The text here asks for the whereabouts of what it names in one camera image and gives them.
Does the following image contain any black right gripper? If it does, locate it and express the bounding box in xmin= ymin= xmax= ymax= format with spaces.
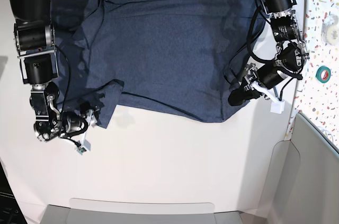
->
xmin=60 ymin=102 xmax=101 ymax=139

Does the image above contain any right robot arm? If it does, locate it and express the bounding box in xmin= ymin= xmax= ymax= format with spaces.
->
xmin=10 ymin=0 xmax=95 ymax=147

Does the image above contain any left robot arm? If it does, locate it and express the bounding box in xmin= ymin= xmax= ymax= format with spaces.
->
xmin=228 ymin=0 xmax=309 ymax=106

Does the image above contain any clear tape dispenser roll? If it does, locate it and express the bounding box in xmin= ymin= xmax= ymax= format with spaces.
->
xmin=321 ymin=14 xmax=338 ymax=46

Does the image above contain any terrazzo patterned side table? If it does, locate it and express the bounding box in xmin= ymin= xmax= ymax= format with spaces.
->
xmin=285 ymin=0 xmax=338 ymax=147

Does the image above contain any grey chair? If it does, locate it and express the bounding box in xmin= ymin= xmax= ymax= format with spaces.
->
xmin=41 ymin=113 xmax=338 ymax=223

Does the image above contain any dark blue printed t-shirt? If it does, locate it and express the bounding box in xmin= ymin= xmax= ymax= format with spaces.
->
xmin=51 ymin=0 xmax=256 ymax=128

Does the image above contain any green tape roll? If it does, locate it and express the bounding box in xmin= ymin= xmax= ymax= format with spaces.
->
xmin=316 ymin=66 xmax=331 ymax=84

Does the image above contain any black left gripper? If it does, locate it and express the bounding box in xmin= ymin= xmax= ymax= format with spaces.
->
xmin=228 ymin=63 xmax=302 ymax=106

